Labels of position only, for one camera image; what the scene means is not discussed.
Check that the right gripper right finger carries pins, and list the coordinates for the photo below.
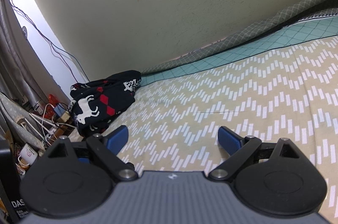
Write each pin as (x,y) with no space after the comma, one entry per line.
(271,178)

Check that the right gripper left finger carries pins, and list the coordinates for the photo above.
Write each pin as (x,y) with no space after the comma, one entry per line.
(74,178)

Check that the navy reindeer pattern sweater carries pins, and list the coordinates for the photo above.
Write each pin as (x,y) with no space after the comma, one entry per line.
(96,104)

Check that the white enamel mug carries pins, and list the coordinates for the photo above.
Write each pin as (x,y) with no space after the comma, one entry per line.
(27,156)

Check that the grey dotted ironing board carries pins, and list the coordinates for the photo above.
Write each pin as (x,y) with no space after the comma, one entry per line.
(21,125)

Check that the blue power adapter box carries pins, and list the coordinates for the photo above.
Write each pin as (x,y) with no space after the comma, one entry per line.
(59,109)

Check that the beige zigzag patterned bedsheet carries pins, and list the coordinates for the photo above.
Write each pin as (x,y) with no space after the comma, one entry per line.
(289,92)

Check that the grey curtain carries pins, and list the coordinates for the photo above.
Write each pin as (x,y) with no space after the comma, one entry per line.
(16,80)

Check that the teal quilted mattress pad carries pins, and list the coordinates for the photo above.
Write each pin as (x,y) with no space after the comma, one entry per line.
(307,29)

